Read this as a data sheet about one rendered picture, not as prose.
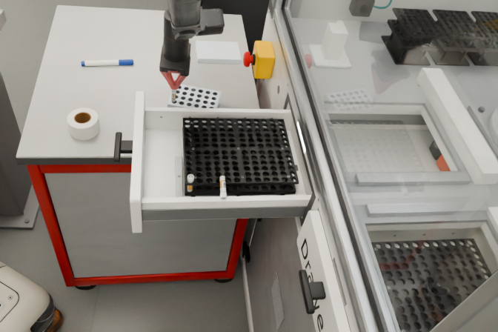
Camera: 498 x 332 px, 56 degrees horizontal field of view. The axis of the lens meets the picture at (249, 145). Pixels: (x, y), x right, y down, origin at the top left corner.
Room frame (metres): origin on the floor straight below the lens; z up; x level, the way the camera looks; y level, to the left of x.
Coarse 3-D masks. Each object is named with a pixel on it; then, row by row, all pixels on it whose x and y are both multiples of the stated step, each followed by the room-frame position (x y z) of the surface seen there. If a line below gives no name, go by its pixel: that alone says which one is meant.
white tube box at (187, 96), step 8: (184, 88) 0.91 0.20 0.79; (192, 88) 0.92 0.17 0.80; (200, 88) 0.92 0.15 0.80; (176, 96) 0.88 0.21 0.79; (184, 96) 0.88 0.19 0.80; (192, 96) 0.88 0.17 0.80; (200, 96) 0.90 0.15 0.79; (208, 96) 0.90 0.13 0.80; (216, 96) 0.90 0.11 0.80; (168, 104) 0.84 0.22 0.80; (176, 104) 0.84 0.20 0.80; (184, 104) 0.85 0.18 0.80; (192, 104) 0.85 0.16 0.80; (200, 104) 0.86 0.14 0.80; (208, 104) 0.87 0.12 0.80; (216, 104) 0.87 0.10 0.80
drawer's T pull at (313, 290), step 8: (304, 272) 0.39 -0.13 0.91; (304, 280) 0.38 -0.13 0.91; (304, 288) 0.36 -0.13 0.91; (312, 288) 0.37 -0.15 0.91; (320, 288) 0.37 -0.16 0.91; (304, 296) 0.35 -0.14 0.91; (312, 296) 0.35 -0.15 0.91; (320, 296) 0.36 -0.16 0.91; (312, 304) 0.34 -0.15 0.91; (312, 312) 0.33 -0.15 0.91
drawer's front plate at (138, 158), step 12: (144, 96) 0.71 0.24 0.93; (144, 108) 0.69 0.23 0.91; (144, 120) 0.68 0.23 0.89; (144, 132) 0.66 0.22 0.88; (144, 144) 0.64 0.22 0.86; (132, 156) 0.55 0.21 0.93; (144, 156) 0.62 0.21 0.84; (132, 168) 0.52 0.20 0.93; (132, 180) 0.49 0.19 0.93; (132, 192) 0.47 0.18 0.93; (132, 204) 0.45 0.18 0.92; (132, 216) 0.45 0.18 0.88; (132, 228) 0.45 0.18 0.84
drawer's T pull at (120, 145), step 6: (120, 132) 0.62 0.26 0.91; (120, 138) 0.60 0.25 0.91; (120, 144) 0.59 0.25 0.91; (126, 144) 0.59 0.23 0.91; (132, 144) 0.59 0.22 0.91; (114, 150) 0.57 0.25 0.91; (120, 150) 0.57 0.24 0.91; (126, 150) 0.57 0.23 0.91; (132, 150) 0.58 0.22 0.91; (114, 156) 0.55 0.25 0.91; (120, 156) 0.56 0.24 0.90
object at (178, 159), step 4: (176, 156) 0.64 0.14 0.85; (180, 156) 0.64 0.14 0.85; (176, 160) 0.63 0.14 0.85; (180, 160) 0.63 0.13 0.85; (176, 164) 0.62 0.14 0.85; (180, 164) 0.62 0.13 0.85; (176, 168) 0.60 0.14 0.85; (180, 168) 0.61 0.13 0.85; (176, 172) 0.59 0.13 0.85; (180, 172) 0.60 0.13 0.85; (176, 176) 0.58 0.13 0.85; (180, 176) 0.58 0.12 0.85; (176, 180) 0.57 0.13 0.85; (180, 180) 0.58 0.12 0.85; (176, 184) 0.57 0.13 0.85; (180, 184) 0.57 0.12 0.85; (176, 188) 0.55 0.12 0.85; (180, 188) 0.56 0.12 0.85; (176, 192) 0.55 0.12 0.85; (180, 192) 0.55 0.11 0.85; (176, 196) 0.54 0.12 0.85; (180, 196) 0.54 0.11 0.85
